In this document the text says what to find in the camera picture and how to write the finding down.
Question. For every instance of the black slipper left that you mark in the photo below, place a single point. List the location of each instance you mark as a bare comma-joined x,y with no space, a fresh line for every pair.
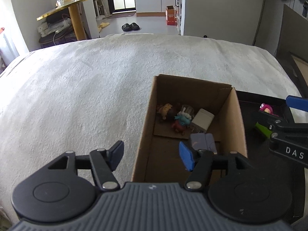
126,27

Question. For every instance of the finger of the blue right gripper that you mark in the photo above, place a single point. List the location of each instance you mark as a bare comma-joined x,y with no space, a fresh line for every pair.
267,122
297,103

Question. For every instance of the purple small case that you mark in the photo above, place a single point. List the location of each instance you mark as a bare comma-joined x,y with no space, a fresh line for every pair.
202,141

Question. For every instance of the pink bear toy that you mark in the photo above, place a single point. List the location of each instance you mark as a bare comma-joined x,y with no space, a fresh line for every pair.
266,108

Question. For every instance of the orange cardboard box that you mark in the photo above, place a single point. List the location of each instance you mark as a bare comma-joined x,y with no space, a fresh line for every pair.
171,19

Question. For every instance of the blue red small figurine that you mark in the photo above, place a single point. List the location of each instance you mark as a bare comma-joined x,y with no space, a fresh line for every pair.
182,121

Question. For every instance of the white charger plug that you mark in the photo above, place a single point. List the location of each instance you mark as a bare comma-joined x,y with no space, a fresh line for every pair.
202,120

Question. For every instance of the yellow slippers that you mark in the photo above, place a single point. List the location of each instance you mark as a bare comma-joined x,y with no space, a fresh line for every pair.
103,25

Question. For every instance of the black slipper right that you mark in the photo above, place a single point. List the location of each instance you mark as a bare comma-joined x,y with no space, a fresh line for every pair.
135,26

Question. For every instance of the green plastic block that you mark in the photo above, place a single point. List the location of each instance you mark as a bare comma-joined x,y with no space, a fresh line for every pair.
263,130

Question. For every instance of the white power strip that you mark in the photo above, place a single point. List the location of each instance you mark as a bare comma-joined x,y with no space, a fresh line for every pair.
48,28

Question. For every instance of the brown-haired doll figurine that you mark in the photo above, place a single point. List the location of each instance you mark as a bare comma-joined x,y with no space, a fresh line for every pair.
167,112

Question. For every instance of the round gold side table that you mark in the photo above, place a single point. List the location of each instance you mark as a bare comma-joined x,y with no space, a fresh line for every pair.
74,15

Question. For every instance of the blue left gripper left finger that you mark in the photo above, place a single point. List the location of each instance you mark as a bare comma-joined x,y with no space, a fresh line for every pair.
114,155

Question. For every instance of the brown cardboard box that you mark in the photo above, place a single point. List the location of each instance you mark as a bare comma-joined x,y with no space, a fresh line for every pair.
179,106

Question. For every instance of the black slipper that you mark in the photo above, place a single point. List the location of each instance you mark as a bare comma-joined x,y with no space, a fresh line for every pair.
135,26
126,27

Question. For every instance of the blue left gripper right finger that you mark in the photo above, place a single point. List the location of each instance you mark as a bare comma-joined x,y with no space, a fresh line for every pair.
188,155

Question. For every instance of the dark framed board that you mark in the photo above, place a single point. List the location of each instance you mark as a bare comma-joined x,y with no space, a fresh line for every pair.
292,48

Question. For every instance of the black tray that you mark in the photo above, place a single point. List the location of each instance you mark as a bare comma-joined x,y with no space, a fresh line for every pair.
275,167

